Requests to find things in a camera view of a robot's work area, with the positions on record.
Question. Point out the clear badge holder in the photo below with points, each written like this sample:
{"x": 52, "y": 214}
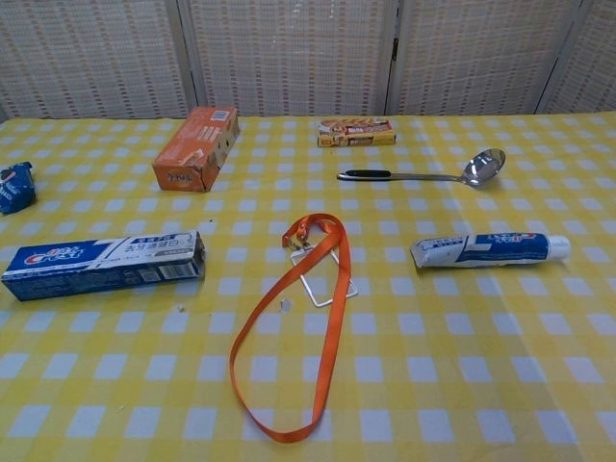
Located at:
{"x": 320, "y": 284}

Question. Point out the yellow curry roux box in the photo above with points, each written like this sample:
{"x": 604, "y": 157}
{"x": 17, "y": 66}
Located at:
{"x": 356, "y": 132}

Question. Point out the orange carton box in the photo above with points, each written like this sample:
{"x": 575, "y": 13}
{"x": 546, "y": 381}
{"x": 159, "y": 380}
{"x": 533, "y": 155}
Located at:
{"x": 192, "y": 149}

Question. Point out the blue white tube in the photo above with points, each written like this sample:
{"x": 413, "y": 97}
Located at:
{"x": 481, "y": 250}

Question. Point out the blue snack packet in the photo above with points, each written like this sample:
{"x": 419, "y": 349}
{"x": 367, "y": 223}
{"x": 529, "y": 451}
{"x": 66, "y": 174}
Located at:
{"x": 17, "y": 190}

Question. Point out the blue and white toothpaste box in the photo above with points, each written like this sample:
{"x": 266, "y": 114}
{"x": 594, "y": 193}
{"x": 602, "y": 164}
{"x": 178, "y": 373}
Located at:
{"x": 96, "y": 264}

